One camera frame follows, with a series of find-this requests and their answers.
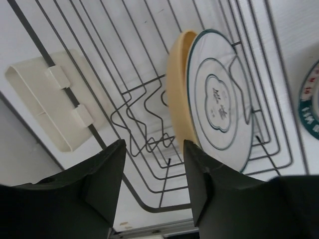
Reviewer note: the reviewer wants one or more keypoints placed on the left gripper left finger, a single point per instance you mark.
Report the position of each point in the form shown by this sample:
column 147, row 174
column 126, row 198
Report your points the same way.
column 74, row 199

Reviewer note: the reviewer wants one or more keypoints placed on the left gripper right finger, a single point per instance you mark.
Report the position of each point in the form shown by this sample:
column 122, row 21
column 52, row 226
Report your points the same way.
column 227, row 204

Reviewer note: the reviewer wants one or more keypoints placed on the white plate green lettered rim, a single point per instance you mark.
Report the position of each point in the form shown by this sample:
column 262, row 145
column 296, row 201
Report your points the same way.
column 308, row 104

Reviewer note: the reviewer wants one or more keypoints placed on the yellow-backed white plate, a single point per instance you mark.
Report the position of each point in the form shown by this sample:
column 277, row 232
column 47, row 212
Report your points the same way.
column 209, row 98

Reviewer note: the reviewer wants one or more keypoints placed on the cream plastic cutlery holder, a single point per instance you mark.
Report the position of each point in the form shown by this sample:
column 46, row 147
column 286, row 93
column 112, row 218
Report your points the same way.
column 49, row 99

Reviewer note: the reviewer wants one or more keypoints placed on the grey wire dish rack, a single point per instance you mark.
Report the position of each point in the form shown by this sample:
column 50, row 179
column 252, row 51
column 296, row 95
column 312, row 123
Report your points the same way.
column 114, row 52

